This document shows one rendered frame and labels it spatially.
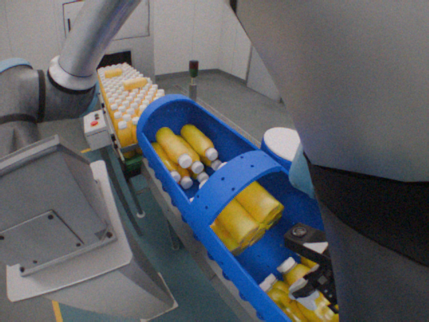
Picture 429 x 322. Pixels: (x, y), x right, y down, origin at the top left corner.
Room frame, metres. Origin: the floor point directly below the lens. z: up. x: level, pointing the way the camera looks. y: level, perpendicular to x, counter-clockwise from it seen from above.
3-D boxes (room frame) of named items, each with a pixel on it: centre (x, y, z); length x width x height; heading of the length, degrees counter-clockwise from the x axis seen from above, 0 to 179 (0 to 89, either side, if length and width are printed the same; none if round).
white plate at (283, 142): (0.71, -0.36, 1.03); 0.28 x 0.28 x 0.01
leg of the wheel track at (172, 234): (0.57, 0.24, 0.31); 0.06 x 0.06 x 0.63; 40
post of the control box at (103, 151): (0.63, 0.58, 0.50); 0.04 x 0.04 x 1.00; 40
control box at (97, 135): (0.63, 0.58, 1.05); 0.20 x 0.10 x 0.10; 40
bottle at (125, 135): (0.65, 0.43, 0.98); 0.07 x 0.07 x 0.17
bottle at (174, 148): (0.48, 0.15, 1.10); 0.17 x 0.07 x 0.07; 40
